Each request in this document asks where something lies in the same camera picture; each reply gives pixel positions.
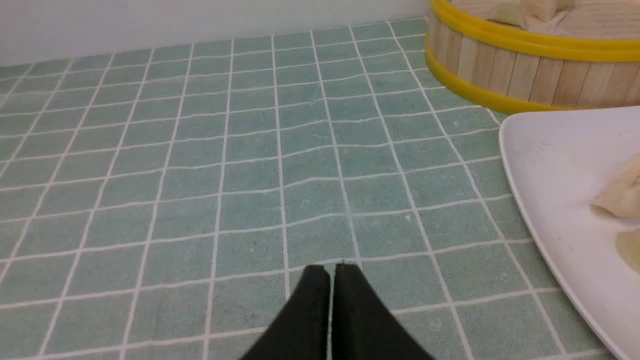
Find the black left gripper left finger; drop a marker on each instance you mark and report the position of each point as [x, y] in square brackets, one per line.
[300, 330]

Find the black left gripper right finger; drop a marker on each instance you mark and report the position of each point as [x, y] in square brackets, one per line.
[363, 328]

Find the white rectangular plate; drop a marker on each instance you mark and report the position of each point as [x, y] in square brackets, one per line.
[556, 162]

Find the pale dumpling on plate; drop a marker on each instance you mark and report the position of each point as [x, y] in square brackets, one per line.
[621, 196]

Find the green checkered tablecloth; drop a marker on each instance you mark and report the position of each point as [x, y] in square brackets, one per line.
[162, 203]

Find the bamboo steamer basket yellow rim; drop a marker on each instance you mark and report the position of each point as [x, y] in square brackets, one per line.
[510, 70]

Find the green dumpling in steamer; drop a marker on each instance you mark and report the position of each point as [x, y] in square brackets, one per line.
[509, 14]

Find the white steamer liner cloth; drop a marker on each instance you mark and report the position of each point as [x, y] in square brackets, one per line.
[588, 19]

